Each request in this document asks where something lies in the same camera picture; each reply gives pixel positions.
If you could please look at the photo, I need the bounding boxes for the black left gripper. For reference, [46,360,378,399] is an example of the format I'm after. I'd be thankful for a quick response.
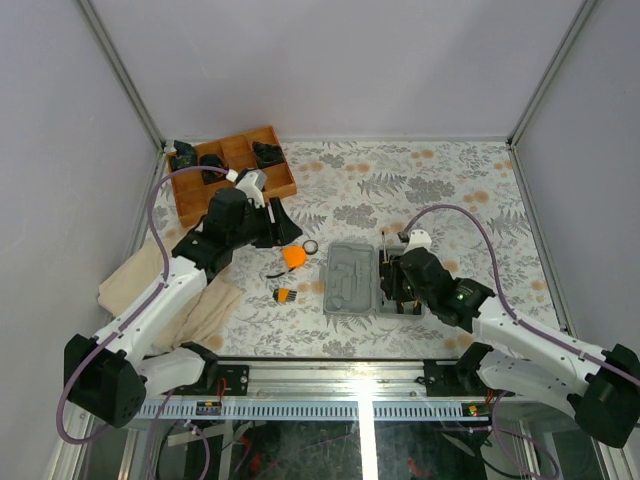
[229,197,303,251]

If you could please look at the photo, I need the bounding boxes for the short yellow black screwdriver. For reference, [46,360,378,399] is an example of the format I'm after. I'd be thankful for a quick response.
[380,230,389,265]

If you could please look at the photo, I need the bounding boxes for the orange black pliers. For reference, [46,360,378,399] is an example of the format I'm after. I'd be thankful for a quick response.
[396,300,423,316]

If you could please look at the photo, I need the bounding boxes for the grey plastic tool case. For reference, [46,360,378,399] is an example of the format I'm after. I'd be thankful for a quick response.
[321,242,426,320]

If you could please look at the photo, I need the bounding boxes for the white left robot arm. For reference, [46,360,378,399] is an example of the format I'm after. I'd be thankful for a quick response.
[56,169,302,428]

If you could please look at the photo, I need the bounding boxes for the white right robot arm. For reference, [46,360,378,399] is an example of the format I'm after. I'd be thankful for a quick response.
[378,230,639,448]

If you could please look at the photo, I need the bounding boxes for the orange tape measure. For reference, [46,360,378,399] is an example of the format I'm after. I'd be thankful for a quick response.
[282,245,307,270]

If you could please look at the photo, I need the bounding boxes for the black tape roll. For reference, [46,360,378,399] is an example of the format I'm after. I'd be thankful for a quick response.
[302,239,319,256]

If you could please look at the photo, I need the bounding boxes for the orange hex key set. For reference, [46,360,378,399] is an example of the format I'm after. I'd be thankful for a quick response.
[272,288,297,304]

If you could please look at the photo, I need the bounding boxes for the dark rolled item back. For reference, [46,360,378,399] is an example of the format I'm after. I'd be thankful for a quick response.
[252,141,285,169]

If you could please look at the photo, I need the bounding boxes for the dark rolled item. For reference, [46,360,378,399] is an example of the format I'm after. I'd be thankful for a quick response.
[170,140,198,171]
[199,154,228,170]
[252,141,285,169]

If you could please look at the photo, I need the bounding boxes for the beige cloth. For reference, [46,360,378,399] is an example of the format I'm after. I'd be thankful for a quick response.
[98,239,242,354]

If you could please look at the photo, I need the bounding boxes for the dark rolled item far left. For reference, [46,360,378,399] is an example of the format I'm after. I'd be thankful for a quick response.
[170,140,198,171]

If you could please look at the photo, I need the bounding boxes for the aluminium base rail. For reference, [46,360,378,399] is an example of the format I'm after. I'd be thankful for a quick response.
[74,357,616,421]

